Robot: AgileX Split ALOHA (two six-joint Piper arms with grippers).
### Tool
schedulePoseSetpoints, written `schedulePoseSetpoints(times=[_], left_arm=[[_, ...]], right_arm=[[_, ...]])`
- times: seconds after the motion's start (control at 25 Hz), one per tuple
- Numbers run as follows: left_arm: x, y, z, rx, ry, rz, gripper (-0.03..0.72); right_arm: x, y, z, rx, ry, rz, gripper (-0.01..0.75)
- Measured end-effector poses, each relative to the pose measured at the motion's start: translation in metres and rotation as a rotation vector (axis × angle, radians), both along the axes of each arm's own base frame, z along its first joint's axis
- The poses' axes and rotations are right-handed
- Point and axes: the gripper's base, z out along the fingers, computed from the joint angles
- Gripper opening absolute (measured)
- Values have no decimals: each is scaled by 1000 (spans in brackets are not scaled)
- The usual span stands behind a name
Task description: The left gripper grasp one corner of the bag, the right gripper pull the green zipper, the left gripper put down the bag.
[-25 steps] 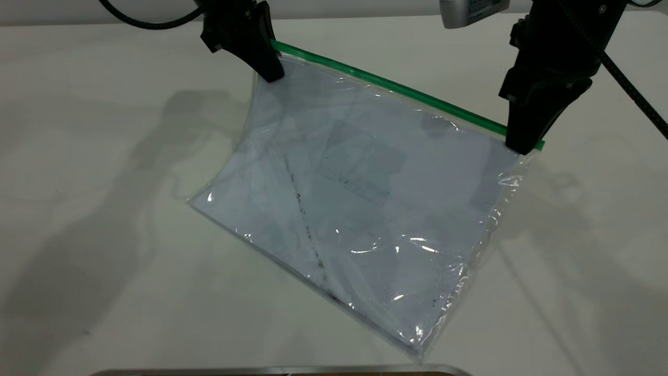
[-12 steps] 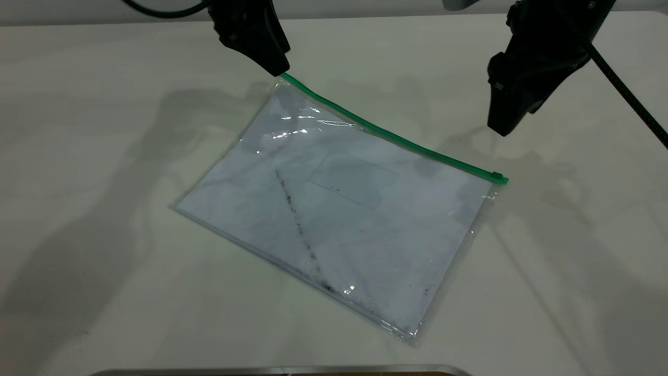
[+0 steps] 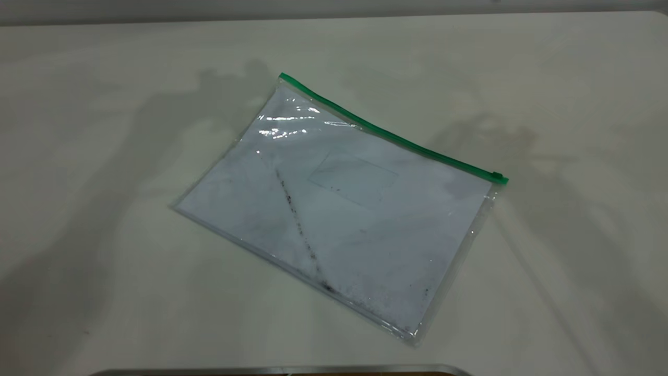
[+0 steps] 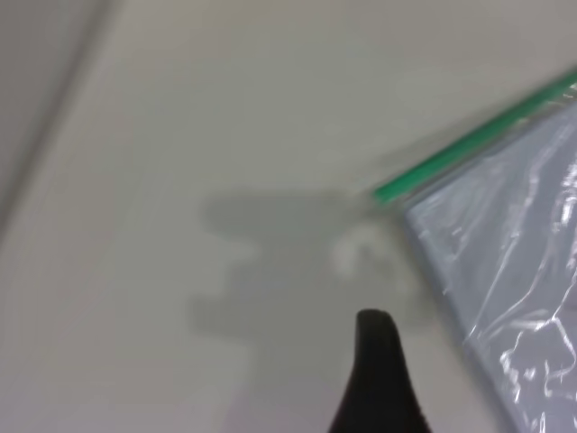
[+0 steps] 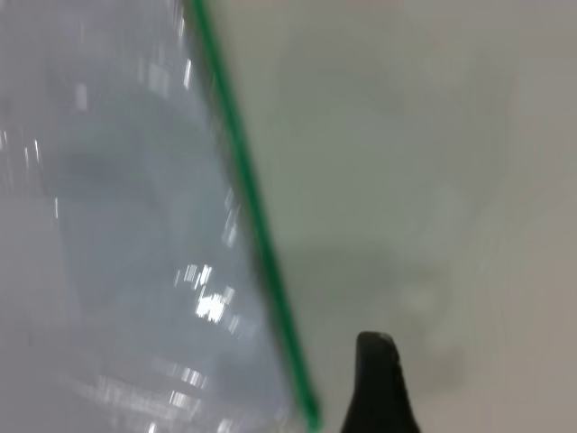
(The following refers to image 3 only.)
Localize clear plastic zipper bag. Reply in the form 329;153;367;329
172;72;510;347

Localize grey metal rim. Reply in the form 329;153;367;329
89;364;473;376

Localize white paper sheets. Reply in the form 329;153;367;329
176;85;494;336

